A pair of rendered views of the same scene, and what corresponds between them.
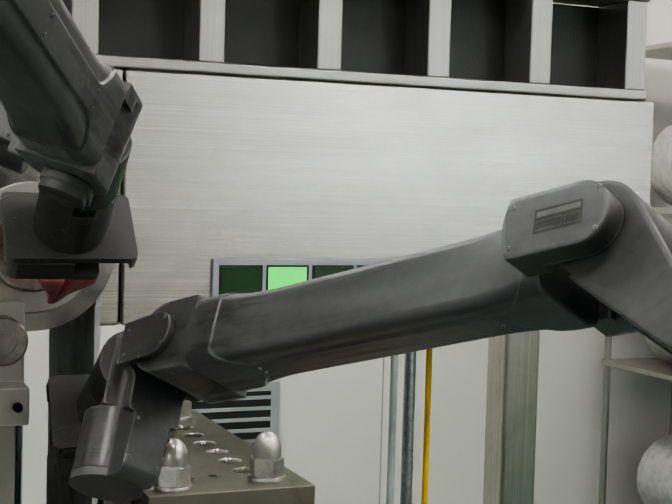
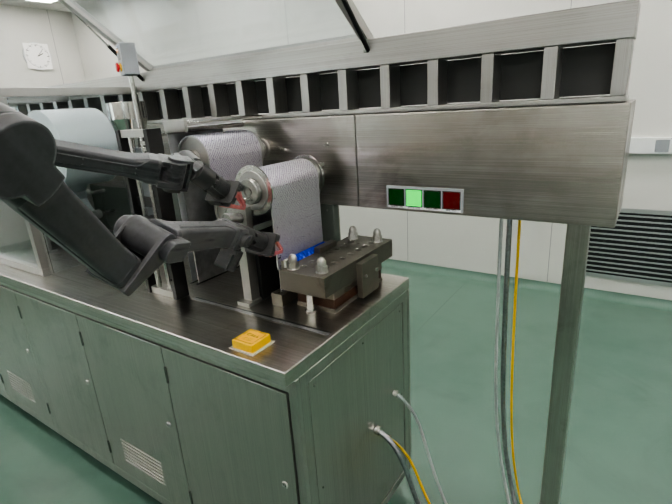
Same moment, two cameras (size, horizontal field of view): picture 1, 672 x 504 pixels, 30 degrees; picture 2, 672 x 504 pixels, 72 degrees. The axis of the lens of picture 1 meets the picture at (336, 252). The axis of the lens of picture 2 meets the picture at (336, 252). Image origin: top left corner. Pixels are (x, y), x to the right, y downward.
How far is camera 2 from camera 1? 1.15 m
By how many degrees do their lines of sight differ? 58
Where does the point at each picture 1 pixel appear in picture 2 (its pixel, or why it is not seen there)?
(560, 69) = (585, 84)
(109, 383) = not seen: hidden behind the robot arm
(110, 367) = not seen: hidden behind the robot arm
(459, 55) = (518, 85)
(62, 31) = (94, 160)
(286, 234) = (414, 176)
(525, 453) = (575, 283)
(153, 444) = (225, 258)
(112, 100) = (151, 168)
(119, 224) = (232, 190)
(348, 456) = not seen: outside the picture
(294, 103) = (415, 122)
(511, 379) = (568, 246)
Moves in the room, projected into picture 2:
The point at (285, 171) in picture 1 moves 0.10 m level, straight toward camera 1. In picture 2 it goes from (413, 151) to (388, 154)
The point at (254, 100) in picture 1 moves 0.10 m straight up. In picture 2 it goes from (399, 122) to (399, 87)
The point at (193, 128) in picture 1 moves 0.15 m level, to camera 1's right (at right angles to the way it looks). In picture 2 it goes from (378, 135) to (411, 136)
